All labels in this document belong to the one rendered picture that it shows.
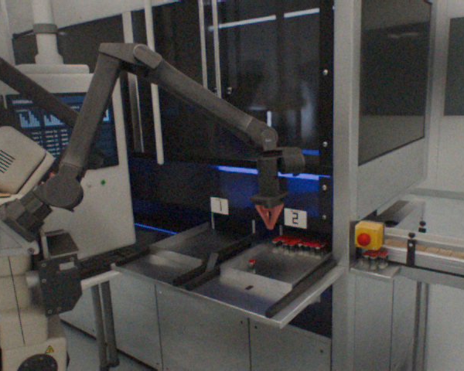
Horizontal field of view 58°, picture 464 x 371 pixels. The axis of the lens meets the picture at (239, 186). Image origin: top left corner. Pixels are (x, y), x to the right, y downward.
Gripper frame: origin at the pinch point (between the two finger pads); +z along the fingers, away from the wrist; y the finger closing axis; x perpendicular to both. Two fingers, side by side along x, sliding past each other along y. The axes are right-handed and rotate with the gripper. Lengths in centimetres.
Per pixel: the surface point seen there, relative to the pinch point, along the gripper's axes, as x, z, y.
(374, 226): -19.2, 5.6, 29.2
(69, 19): 128, -76, 26
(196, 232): 55, 19, 26
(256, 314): -3.1, 20.4, -12.8
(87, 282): 69, 27, -18
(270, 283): 1.5, 18.2, 1.0
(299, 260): 4.9, 20.1, 24.4
